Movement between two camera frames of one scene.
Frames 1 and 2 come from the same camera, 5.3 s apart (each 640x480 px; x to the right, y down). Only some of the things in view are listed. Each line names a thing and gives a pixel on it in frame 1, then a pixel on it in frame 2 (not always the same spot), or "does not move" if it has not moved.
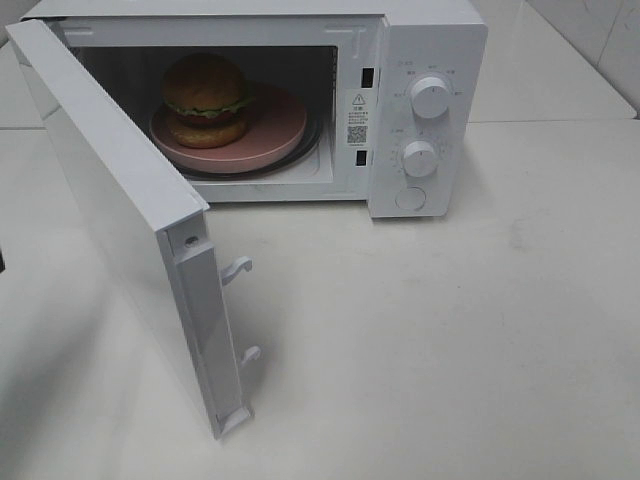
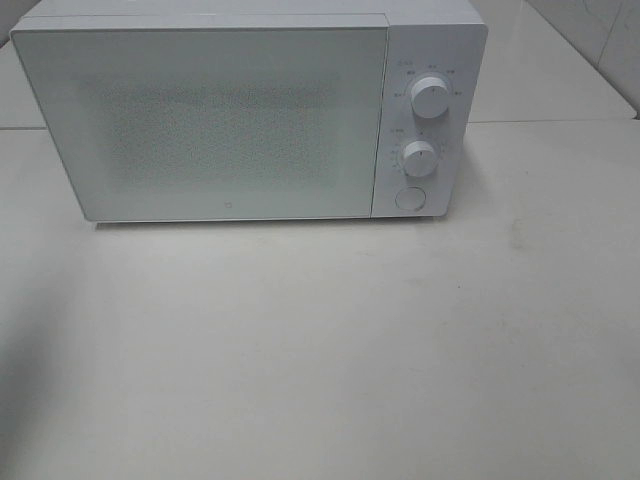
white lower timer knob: [420, 159] does not move
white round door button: [410, 197] does not move
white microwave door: [152, 221] to [212, 119]
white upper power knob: [430, 97] does not move
